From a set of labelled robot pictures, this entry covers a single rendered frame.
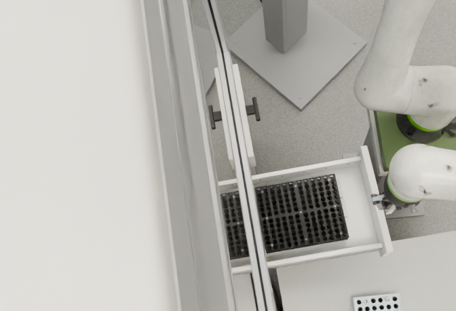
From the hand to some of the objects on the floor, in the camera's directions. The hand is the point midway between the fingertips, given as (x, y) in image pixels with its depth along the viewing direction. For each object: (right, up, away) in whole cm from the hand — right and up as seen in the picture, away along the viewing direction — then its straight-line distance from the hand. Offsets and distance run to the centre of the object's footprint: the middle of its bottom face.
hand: (389, 206), depth 146 cm
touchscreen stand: (-10, +62, +121) cm, 136 cm away
